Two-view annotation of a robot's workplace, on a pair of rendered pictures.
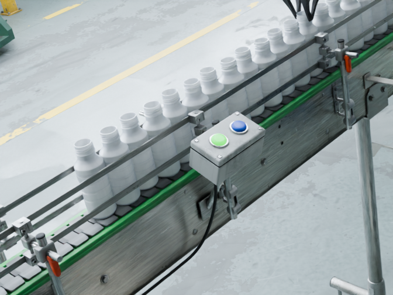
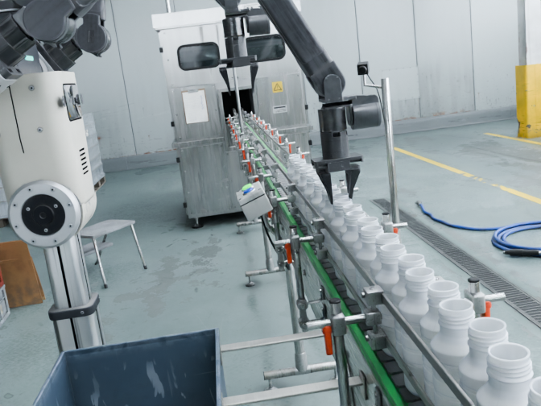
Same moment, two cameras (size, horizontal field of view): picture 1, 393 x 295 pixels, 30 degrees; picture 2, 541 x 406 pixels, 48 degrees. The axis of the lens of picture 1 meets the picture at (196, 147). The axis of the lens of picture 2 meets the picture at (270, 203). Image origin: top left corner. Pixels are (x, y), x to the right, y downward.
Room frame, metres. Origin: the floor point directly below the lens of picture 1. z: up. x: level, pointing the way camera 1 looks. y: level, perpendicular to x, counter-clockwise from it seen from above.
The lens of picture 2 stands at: (2.35, -1.44, 1.43)
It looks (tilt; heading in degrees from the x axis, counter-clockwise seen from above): 12 degrees down; 126
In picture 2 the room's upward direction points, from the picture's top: 7 degrees counter-clockwise
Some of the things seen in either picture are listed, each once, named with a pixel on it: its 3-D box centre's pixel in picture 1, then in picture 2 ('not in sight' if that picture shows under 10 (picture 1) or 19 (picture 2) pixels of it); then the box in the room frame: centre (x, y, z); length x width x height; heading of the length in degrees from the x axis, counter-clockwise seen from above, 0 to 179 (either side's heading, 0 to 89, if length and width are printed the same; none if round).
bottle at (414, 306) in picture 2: not in sight; (423, 331); (2.07, -0.74, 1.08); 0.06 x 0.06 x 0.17
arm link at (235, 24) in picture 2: not in sight; (235, 27); (1.33, -0.08, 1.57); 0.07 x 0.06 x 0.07; 40
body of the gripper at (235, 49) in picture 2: not in sight; (236, 50); (1.32, -0.08, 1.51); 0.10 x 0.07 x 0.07; 39
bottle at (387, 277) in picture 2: not in sight; (396, 299); (1.99, -0.65, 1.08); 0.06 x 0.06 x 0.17
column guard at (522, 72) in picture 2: not in sight; (531, 100); (0.34, 8.53, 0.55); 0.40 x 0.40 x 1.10; 40
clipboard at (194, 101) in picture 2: not in sight; (195, 105); (-1.58, 3.00, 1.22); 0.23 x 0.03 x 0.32; 40
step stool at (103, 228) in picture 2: not in sight; (96, 250); (-1.58, 1.56, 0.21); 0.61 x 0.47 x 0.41; 3
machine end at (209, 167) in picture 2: not in sight; (237, 113); (-1.75, 3.86, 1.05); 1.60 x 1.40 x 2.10; 130
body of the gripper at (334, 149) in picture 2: not in sight; (335, 148); (1.74, -0.33, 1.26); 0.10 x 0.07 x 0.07; 40
